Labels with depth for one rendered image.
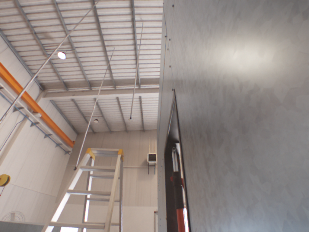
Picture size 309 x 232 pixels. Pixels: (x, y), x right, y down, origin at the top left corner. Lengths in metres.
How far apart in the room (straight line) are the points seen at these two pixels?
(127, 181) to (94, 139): 4.51
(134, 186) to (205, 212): 10.65
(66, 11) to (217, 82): 7.21
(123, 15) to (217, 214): 6.77
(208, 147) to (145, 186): 10.63
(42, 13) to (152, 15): 4.28
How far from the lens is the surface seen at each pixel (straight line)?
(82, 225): 1.15
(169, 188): 0.96
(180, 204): 0.78
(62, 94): 9.69
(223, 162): 0.19
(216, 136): 0.20
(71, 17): 7.36
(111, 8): 6.81
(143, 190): 10.79
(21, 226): 3.58
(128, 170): 11.20
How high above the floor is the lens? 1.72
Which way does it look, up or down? 37 degrees up
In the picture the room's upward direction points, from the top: straight up
